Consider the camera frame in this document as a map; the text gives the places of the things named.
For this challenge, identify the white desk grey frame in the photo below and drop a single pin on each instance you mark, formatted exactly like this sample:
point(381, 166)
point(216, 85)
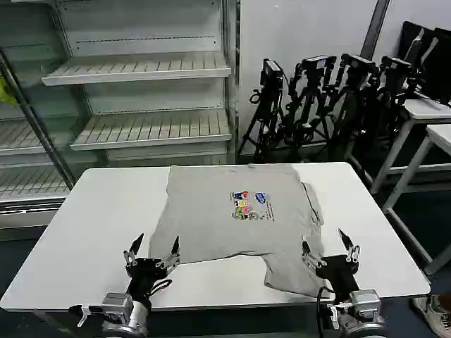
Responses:
point(423, 109)
point(440, 137)

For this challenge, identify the person's shoe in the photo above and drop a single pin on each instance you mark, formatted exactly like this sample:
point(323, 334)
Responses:
point(435, 315)

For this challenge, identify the yellow plastic bag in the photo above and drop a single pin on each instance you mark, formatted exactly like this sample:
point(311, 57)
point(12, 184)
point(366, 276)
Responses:
point(6, 92)

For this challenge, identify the grey wall conduit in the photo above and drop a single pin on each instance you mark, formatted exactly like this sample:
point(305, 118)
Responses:
point(375, 28)

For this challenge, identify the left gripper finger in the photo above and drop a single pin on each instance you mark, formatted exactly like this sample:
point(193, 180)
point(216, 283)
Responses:
point(133, 251)
point(173, 257)

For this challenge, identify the black camera tripod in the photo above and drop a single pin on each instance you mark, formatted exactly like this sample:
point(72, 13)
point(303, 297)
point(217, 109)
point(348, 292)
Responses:
point(356, 95)
point(393, 84)
point(311, 91)
point(267, 105)

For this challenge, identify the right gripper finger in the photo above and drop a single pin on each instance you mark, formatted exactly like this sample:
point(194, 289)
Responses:
point(352, 253)
point(310, 257)

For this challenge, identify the empty white shelf unit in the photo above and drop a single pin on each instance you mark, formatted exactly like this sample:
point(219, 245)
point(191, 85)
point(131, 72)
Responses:
point(141, 105)

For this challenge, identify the black computer monitor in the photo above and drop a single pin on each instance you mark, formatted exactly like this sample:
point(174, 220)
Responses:
point(412, 45)
point(440, 67)

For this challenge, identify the grey metal rack frame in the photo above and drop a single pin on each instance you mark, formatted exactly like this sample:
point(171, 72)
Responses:
point(38, 126)

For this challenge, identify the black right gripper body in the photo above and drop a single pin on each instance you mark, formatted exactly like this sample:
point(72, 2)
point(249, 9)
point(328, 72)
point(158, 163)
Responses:
point(340, 273)

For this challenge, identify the grey printed t-shirt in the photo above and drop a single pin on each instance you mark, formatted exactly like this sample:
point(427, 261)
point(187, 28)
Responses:
point(211, 218)

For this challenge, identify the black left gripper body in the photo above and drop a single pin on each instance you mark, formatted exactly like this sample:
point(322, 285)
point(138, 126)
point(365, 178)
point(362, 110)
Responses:
point(144, 273)

